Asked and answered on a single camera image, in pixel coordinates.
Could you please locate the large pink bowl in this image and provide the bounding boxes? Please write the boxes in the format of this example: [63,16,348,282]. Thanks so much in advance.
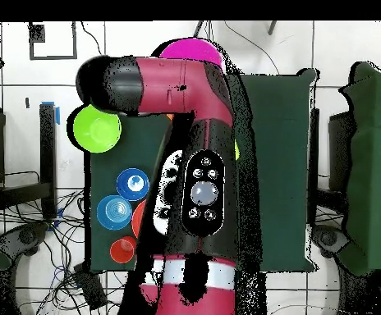
[158,37,226,71]

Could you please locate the small dark blue bowl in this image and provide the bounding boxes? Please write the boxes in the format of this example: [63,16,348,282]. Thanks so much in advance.
[116,167,150,202]

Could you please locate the shallow red-orange bowl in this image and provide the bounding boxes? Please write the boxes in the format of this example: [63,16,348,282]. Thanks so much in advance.
[131,199,147,239]

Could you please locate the small light blue bowl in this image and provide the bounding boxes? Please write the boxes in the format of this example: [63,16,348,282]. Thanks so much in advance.
[96,194,133,231]

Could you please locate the dark green tablecloth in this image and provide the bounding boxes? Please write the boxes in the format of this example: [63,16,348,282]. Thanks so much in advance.
[83,64,319,273]

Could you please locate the light green bowl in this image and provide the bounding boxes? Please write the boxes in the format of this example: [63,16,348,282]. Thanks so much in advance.
[72,104,123,154]

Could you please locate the red-orange cup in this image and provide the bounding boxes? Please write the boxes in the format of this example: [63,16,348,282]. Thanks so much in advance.
[109,235,138,264]

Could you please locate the grey tripod legs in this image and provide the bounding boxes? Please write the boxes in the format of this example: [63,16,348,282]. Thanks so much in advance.
[192,21,278,39]

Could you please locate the dark grey chair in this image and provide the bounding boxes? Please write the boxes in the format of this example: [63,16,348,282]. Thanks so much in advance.
[310,224,351,260]

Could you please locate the black power strip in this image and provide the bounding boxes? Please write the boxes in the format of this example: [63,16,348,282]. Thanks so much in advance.
[73,263,108,311]

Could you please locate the black chair base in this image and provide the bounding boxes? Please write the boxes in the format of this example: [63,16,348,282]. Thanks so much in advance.
[0,221,50,263]

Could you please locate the black bench frame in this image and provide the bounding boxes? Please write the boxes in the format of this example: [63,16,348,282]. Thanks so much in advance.
[0,103,58,221]

